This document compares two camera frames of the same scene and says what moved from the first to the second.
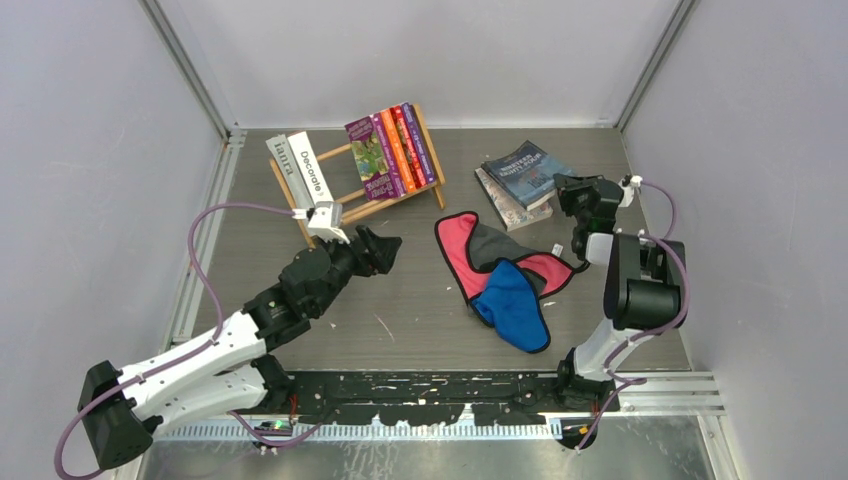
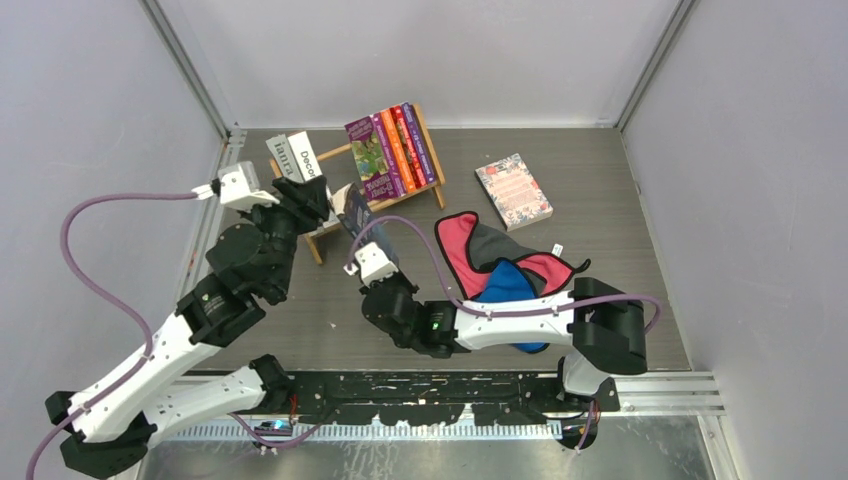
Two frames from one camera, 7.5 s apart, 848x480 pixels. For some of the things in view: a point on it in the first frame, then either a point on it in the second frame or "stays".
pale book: x=509 y=214 stays
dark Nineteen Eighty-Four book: x=527 y=173 -> x=352 y=212
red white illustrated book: x=409 y=145 stays
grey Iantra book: x=284 y=153 stays
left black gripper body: x=343 y=258 -> x=282 y=227
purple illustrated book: x=374 y=158 stays
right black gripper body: x=572 y=202 -> x=396 y=282
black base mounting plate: x=427 y=397 stays
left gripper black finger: x=380 y=250 -> x=312 y=196
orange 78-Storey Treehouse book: x=398 y=151 stays
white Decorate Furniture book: x=310 y=169 stays
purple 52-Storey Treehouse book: x=409 y=109 stays
